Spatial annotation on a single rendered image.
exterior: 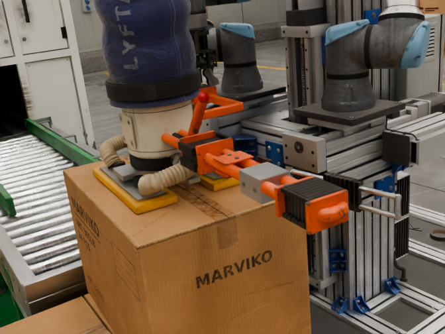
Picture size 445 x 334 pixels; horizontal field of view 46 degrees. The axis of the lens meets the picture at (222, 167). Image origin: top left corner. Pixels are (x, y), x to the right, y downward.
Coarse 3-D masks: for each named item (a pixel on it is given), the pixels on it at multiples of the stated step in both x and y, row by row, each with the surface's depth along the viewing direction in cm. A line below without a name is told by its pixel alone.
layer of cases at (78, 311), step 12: (72, 300) 158; (84, 300) 158; (48, 312) 153; (60, 312) 153; (72, 312) 152; (84, 312) 152; (96, 312) 152; (12, 324) 149; (24, 324) 149; (36, 324) 148; (48, 324) 148; (60, 324) 147; (72, 324) 147; (84, 324) 146; (96, 324) 146; (108, 324) 145
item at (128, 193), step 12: (96, 168) 140; (108, 168) 138; (108, 180) 131; (120, 180) 128; (132, 180) 127; (120, 192) 122; (132, 192) 120; (156, 192) 118; (168, 192) 119; (132, 204) 115; (144, 204) 114; (156, 204) 115; (168, 204) 116
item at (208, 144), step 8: (192, 136) 110; (200, 136) 111; (208, 136) 112; (216, 136) 112; (224, 136) 109; (184, 144) 106; (192, 144) 108; (200, 144) 108; (208, 144) 103; (216, 144) 104; (224, 144) 105; (232, 144) 106; (184, 152) 109; (192, 152) 103; (200, 152) 103; (208, 152) 104; (216, 152) 105; (184, 160) 108; (192, 160) 106; (200, 160) 103; (192, 168) 105; (200, 168) 104; (208, 168) 105
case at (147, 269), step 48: (96, 192) 129; (192, 192) 123; (240, 192) 120; (96, 240) 131; (144, 240) 102; (192, 240) 105; (240, 240) 111; (288, 240) 118; (96, 288) 148; (144, 288) 102; (192, 288) 108; (240, 288) 114; (288, 288) 122
